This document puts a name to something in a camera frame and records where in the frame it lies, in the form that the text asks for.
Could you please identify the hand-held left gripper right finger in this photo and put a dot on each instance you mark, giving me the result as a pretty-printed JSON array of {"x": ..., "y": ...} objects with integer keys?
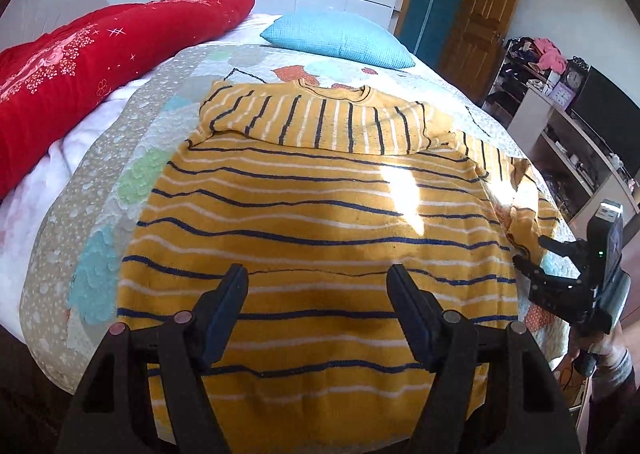
[{"x": 414, "y": 319}]

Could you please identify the light blue pillow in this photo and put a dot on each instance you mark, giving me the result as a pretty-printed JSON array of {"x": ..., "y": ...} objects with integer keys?
[{"x": 337, "y": 38}]

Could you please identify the person's right hand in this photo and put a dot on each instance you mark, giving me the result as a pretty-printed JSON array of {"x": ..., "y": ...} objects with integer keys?
[{"x": 582, "y": 351}]

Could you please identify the yellow striped sweater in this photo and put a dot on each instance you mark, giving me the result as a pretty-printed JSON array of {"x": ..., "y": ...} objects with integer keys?
[{"x": 320, "y": 244}]

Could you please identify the purple table clock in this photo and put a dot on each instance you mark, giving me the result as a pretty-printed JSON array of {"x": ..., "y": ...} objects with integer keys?
[{"x": 567, "y": 87}]

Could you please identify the brown wooden door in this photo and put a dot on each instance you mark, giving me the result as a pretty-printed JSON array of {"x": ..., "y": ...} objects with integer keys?
[{"x": 475, "y": 19}]

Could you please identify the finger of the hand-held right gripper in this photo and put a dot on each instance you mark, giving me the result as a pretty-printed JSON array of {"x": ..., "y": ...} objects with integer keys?
[
  {"x": 545, "y": 286},
  {"x": 560, "y": 248}
]

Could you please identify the patterned quilted bedspread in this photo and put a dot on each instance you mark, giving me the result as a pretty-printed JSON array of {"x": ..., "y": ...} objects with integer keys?
[{"x": 100, "y": 194}]

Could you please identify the person's right forearm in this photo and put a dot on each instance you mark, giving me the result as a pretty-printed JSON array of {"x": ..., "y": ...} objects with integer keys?
[{"x": 616, "y": 368}]

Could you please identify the black monitor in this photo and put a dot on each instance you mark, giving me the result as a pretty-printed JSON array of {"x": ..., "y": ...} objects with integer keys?
[{"x": 607, "y": 107}]

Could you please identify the pink cloth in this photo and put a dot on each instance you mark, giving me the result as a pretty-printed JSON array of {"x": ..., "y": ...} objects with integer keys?
[{"x": 550, "y": 57}]

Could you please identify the white bed sheet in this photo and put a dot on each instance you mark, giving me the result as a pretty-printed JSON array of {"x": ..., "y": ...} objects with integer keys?
[{"x": 40, "y": 184}]

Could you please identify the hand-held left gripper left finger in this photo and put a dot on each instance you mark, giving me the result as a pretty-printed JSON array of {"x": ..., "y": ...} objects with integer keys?
[{"x": 226, "y": 316}]

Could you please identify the white shelf desk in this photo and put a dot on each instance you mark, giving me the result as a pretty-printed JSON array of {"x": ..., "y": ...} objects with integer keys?
[{"x": 565, "y": 144}]

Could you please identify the red embroidered blanket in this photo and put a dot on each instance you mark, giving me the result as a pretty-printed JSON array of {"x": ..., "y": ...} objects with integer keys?
[{"x": 85, "y": 64}]

